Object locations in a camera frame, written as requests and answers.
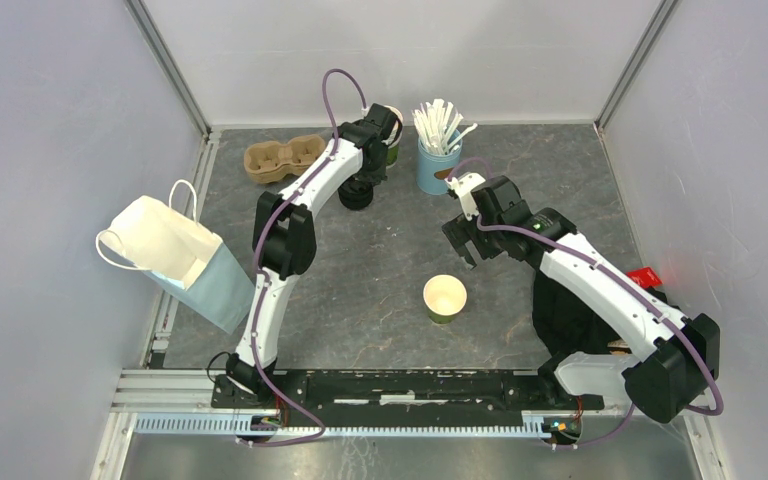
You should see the green paper cup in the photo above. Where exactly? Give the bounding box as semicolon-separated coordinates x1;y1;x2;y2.
422;274;468;324

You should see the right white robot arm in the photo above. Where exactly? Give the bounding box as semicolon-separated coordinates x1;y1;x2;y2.
440;163;725;423

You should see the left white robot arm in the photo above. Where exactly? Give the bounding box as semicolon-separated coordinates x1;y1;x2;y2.
226;102;403;408

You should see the blue straw holder can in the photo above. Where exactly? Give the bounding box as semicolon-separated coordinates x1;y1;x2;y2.
416;140;462;195

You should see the stack of paper cups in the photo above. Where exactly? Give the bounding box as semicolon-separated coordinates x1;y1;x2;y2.
386;105;404;169

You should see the stack of black lids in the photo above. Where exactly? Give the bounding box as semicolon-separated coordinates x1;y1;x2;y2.
337;180;374;211

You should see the black cloth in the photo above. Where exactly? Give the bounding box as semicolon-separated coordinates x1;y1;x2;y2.
532;268;683;364

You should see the red emergency button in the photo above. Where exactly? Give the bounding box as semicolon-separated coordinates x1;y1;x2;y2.
627;267;662;289

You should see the brown cardboard cup carrier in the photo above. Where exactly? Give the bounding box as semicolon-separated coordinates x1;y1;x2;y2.
243;134;326;184

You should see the white and blue paper bag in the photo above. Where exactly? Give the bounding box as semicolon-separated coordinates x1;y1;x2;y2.
94;179;255;334

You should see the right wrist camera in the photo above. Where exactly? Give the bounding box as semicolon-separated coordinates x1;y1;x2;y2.
444;172;485;221

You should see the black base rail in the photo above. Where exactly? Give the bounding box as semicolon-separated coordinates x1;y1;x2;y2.
211;369;605;429

